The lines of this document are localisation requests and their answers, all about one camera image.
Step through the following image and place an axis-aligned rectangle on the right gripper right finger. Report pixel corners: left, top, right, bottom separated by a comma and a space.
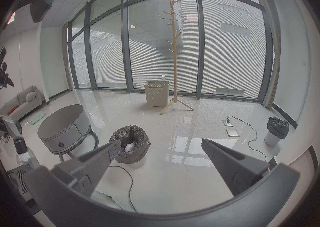
201, 138, 270, 197

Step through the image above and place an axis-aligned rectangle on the wooden coat rack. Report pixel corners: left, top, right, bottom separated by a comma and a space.
154, 0, 195, 116

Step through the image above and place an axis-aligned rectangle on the cream perforated plastic basket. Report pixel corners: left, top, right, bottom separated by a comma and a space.
144, 80, 170, 107

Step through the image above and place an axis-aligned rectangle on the grey round side table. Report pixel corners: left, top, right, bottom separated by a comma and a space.
37, 104, 99, 162

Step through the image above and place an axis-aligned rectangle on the white curtain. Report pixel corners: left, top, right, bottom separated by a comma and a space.
62, 22, 74, 91

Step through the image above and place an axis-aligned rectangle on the wire clothes hanger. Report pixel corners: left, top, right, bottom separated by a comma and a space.
154, 12, 191, 23

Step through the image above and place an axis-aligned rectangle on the window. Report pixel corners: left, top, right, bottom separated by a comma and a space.
62, 0, 275, 104

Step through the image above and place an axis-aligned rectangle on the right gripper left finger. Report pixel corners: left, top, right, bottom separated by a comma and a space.
51, 139, 122, 198

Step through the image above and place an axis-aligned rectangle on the black plastic bag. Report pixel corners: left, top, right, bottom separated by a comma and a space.
267, 116, 290, 139
109, 125, 152, 164

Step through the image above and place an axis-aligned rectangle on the pale grey sofa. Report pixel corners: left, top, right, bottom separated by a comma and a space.
0, 85, 46, 122

